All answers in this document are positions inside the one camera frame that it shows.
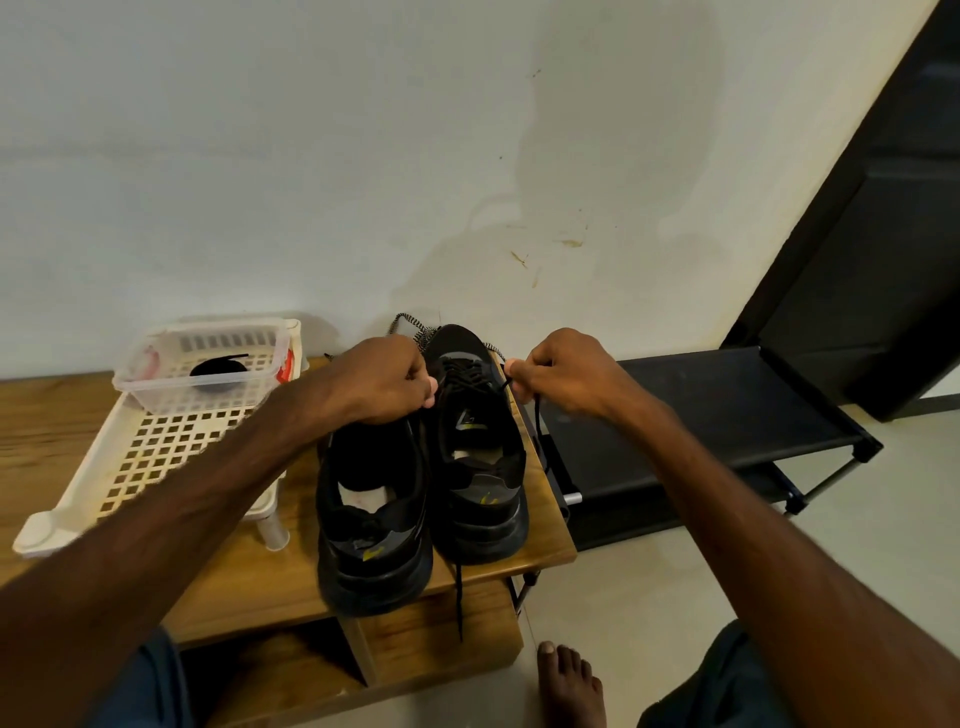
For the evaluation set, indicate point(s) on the black shoelaces bundle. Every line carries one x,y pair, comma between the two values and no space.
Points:
219,365

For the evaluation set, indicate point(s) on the large white plastic tray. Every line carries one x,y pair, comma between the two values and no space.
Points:
150,450

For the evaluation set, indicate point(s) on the red label sticker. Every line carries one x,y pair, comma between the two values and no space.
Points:
285,365

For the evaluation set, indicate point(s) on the black shoe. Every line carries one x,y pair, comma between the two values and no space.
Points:
375,548
480,480

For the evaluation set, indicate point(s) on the low wooden table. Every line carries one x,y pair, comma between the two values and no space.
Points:
38,450

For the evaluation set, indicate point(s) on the person's left forearm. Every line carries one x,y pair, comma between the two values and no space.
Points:
135,578

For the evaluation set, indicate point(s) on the person's blue shorts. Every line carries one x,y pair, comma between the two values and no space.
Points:
720,683

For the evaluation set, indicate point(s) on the single black shoelace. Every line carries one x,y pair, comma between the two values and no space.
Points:
459,593

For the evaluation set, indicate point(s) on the black white patterned shoelace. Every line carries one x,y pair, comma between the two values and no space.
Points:
408,324
495,357

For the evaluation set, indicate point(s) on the small white plastic basket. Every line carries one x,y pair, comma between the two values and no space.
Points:
153,393

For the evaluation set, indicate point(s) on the person's left hand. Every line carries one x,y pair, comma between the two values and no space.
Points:
383,383

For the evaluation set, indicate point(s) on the person's right hand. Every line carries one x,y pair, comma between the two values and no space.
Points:
578,375

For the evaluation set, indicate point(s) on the person's right forearm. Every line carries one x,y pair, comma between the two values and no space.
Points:
795,578

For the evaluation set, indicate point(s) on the black shoe rack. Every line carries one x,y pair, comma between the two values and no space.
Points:
690,428

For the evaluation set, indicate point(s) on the dark door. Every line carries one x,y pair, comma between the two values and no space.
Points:
870,240

